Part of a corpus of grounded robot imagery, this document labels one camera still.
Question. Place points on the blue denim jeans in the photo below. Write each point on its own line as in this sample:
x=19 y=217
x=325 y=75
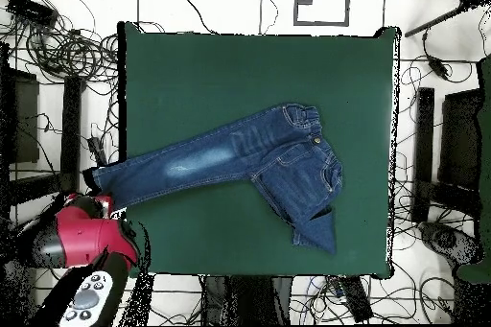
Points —
x=268 y=150

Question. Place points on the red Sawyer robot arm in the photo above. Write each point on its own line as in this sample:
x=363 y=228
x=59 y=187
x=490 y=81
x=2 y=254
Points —
x=84 y=242

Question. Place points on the dark flat panel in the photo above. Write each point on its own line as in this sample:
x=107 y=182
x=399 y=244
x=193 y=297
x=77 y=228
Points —
x=460 y=139
x=25 y=123

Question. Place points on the dark green table cloth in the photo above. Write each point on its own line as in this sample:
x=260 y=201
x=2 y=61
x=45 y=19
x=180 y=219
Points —
x=230 y=74

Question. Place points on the long black power strip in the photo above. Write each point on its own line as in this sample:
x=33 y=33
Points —
x=356 y=298

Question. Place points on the black stand bar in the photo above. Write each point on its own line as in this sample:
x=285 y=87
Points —
x=71 y=131
x=424 y=150

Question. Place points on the small black power adapter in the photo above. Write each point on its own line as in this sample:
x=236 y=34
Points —
x=438 y=67

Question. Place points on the grey stand base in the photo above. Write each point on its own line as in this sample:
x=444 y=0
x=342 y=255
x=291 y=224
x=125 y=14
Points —
x=15 y=284
x=447 y=240

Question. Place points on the black stand with rod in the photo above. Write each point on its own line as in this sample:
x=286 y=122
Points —
x=433 y=20

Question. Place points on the black adapter box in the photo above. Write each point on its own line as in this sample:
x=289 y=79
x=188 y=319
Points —
x=32 y=10

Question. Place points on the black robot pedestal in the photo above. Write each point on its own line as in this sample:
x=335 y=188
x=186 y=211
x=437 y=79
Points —
x=245 y=300

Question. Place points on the grey floor hatch frame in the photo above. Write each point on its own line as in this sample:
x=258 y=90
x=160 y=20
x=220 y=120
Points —
x=322 y=23

